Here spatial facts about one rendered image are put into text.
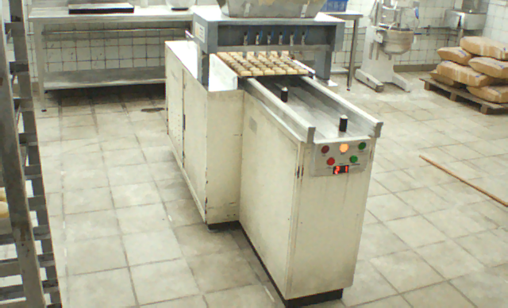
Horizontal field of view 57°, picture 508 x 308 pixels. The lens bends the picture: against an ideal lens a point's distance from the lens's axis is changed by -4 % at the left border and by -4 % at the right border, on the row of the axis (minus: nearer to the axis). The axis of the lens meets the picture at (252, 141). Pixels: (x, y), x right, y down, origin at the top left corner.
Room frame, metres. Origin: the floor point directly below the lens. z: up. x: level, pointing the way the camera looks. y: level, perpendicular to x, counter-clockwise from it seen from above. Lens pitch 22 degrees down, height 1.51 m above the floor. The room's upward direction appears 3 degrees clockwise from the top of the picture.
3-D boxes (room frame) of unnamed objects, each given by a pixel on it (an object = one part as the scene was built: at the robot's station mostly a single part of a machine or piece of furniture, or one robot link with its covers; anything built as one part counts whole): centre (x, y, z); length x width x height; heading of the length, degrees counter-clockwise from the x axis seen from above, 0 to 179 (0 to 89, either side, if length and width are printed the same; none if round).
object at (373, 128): (2.69, -0.15, 0.87); 2.01 x 0.03 x 0.07; 20
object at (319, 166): (1.72, -0.34, 0.77); 0.24 x 0.04 x 0.14; 110
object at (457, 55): (5.66, -2.55, 0.47); 0.72 x 0.42 x 0.17; 112
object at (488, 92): (5.15, -2.77, 0.19); 0.72 x 0.42 x 0.15; 116
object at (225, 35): (2.54, -0.05, 1.01); 0.72 x 0.33 x 0.34; 110
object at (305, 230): (2.06, -0.22, 0.45); 0.70 x 0.34 x 0.90; 20
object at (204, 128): (2.98, 0.11, 0.42); 1.28 x 0.72 x 0.84; 20
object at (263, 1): (2.54, -0.05, 1.25); 0.56 x 0.29 x 0.14; 110
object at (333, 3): (5.63, -0.76, 0.95); 0.40 x 0.30 x 0.14; 115
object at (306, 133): (2.59, 0.12, 0.87); 2.01 x 0.03 x 0.07; 20
